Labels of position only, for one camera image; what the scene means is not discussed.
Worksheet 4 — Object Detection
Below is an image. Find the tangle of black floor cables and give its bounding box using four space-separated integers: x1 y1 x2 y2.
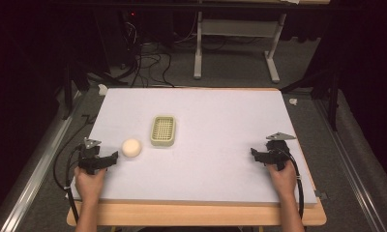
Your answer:
116 19 177 89

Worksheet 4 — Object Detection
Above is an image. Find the person's right hand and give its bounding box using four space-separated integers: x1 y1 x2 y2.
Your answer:
265 159 299 201

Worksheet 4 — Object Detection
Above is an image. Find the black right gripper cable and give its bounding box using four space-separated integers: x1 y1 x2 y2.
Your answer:
283 151 306 220

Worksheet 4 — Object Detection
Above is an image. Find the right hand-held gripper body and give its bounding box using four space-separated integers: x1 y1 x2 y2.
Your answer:
264 131 297 172

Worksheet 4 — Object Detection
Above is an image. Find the silver metal floor rail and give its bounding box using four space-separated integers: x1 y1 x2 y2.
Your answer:
0 92 83 232
313 99 387 232

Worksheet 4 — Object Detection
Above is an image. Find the pale green soap dish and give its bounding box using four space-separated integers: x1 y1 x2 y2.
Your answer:
149 115 177 148

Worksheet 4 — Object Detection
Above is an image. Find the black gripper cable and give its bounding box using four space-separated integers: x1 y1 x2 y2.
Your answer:
283 151 306 220
52 143 83 224

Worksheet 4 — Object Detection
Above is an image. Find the white metal desk frame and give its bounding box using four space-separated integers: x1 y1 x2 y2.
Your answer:
193 11 288 84

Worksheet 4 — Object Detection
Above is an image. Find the person's left hand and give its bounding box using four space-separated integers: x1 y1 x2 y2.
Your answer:
74 166 107 205

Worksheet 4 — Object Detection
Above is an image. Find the wooden table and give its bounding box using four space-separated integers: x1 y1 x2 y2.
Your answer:
66 86 328 227

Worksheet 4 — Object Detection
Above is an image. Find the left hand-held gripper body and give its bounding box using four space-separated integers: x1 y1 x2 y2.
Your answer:
77 137 103 176

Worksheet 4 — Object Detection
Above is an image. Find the round cream soap bar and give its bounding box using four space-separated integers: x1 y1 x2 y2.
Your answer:
121 138 143 159

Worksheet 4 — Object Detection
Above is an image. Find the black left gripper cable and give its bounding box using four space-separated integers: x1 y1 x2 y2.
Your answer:
52 143 83 224

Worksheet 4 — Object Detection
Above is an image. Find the white foam board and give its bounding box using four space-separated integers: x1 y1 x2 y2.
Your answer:
70 87 318 209

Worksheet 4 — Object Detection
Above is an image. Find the black metal stand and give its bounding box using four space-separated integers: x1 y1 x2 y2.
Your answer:
280 68 342 132
61 59 129 121

